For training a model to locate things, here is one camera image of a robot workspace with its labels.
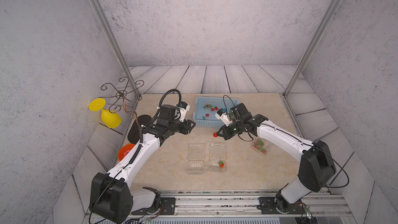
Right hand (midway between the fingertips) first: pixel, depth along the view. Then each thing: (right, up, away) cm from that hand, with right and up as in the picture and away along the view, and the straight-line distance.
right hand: (218, 133), depth 81 cm
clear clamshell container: (-12, -13, +9) cm, 20 cm away
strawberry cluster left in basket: (-1, +13, +30) cm, 33 cm away
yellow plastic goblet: (-55, +7, -2) cm, 55 cm away
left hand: (-13, +6, -1) cm, 14 cm away
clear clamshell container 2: (0, -15, +9) cm, 17 cm away
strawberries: (+2, -17, +3) cm, 17 cm away
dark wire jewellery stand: (-49, +25, +1) cm, 55 cm away
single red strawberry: (-2, -1, 0) cm, 2 cm away
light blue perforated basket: (-6, +13, +30) cm, 33 cm away
